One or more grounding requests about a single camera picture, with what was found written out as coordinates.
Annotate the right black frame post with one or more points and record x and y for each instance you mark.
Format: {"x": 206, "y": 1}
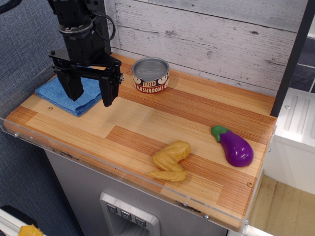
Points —
{"x": 294, "y": 57}

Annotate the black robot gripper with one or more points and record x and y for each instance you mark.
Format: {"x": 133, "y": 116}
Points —
{"x": 90, "y": 57}

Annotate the yellow object bottom left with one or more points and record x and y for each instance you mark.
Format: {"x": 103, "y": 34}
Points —
{"x": 30, "y": 230}

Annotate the silver toy fridge cabinet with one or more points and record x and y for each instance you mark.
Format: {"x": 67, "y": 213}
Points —
{"x": 83, "y": 185}

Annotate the folded blue cloth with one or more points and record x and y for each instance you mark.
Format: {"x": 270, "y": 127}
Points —
{"x": 53, "y": 92}

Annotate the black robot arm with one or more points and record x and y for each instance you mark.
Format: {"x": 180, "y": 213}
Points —
{"x": 84, "y": 27}

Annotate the white toy sink unit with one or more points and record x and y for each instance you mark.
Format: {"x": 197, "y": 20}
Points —
{"x": 291, "y": 155}

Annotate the yellow toy chicken wing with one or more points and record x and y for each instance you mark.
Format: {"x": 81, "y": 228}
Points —
{"x": 168, "y": 158}

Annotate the purple toy eggplant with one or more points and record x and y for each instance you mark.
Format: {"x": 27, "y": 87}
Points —
{"x": 238, "y": 151}

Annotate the sliced mushrooms tin can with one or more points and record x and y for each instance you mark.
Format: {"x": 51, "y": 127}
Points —
{"x": 150, "y": 75}

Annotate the silver dispenser button panel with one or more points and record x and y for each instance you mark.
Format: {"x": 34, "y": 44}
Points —
{"x": 124, "y": 219}

